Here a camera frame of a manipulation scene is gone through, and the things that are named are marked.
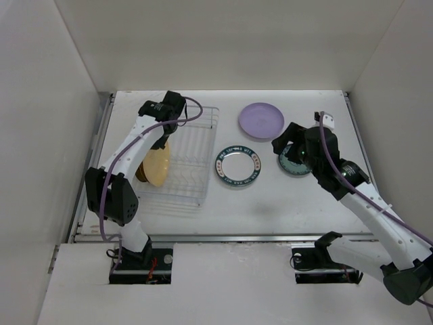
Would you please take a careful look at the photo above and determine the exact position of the white plate green lettered rim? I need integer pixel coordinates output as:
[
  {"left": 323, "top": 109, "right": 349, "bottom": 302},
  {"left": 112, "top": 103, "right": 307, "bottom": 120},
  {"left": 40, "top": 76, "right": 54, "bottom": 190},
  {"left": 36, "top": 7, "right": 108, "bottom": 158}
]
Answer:
[{"left": 214, "top": 145, "right": 262, "bottom": 190}]

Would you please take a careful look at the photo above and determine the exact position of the teal patterned small plate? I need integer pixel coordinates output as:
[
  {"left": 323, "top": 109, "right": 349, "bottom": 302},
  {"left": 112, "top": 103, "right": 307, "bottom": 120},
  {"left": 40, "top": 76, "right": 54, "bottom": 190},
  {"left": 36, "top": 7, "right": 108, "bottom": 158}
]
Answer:
[{"left": 278, "top": 144, "right": 310, "bottom": 176}]

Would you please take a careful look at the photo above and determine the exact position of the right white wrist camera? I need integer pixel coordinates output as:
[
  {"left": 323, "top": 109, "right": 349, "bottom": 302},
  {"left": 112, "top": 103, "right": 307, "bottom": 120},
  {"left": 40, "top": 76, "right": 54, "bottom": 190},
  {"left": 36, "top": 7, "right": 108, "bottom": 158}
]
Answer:
[{"left": 314, "top": 111, "right": 335, "bottom": 131}]

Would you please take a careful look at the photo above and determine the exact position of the purple cable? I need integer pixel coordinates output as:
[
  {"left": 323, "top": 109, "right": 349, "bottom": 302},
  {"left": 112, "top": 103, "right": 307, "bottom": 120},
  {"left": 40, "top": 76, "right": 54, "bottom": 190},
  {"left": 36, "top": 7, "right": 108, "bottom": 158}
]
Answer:
[
  {"left": 319, "top": 110, "right": 433, "bottom": 307},
  {"left": 99, "top": 97, "right": 204, "bottom": 272}
]

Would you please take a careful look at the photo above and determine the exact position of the beige tan plate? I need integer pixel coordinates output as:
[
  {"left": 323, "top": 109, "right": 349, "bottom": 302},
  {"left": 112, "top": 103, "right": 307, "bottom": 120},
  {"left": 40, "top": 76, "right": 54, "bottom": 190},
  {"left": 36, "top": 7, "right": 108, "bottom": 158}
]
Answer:
[{"left": 143, "top": 142, "right": 170, "bottom": 187}]

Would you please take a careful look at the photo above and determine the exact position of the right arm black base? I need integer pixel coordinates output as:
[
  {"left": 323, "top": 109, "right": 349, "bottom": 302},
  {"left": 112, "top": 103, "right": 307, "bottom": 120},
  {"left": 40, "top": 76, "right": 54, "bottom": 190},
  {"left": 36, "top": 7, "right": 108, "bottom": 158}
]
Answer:
[{"left": 289, "top": 246, "right": 363, "bottom": 284}]

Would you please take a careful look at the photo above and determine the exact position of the yellow brown patterned plate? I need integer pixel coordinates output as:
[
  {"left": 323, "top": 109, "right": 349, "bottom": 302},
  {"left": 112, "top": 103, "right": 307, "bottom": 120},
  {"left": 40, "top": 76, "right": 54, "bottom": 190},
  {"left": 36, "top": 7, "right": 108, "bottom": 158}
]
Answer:
[{"left": 135, "top": 162, "right": 148, "bottom": 183}]

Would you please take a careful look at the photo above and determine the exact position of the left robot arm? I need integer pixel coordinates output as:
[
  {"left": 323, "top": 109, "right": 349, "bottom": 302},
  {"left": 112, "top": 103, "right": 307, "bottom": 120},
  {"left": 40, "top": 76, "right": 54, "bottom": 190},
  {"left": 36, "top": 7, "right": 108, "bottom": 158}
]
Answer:
[{"left": 85, "top": 91, "right": 186, "bottom": 269}]

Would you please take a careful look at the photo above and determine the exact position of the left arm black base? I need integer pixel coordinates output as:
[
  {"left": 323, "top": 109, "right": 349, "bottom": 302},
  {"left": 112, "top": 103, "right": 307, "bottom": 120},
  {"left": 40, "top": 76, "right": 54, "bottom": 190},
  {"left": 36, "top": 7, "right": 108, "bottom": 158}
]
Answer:
[{"left": 109, "top": 247, "right": 173, "bottom": 284}]

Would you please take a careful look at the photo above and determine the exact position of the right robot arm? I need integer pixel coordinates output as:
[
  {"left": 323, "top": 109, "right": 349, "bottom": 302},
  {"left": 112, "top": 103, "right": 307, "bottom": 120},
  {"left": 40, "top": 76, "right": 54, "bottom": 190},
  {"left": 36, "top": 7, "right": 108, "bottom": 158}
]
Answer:
[{"left": 271, "top": 123, "right": 432, "bottom": 305}]

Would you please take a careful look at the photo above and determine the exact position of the white wire dish rack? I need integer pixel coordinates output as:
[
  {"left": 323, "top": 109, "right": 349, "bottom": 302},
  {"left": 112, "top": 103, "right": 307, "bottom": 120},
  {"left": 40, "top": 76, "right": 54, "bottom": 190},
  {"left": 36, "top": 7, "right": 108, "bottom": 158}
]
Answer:
[{"left": 133, "top": 106, "right": 219, "bottom": 206}]

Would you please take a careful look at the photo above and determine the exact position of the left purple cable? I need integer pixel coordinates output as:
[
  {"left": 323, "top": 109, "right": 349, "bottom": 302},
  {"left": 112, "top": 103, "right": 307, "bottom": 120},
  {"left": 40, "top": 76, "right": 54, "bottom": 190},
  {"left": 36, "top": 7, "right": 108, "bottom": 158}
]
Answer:
[{"left": 99, "top": 97, "right": 204, "bottom": 272}]

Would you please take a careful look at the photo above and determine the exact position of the lavender purple plate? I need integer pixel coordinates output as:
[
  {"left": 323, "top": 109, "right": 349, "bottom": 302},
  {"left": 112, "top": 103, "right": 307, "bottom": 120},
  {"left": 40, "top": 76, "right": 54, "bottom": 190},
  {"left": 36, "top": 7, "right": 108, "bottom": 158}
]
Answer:
[{"left": 238, "top": 102, "right": 285, "bottom": 140}]

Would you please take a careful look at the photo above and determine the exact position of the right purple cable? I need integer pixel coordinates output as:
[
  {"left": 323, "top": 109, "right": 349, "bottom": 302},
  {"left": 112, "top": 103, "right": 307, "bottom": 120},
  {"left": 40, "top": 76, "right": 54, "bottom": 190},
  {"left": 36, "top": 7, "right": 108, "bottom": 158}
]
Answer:
[{"left": 319, "top": 110, "right": 433, "bottom": 307}]

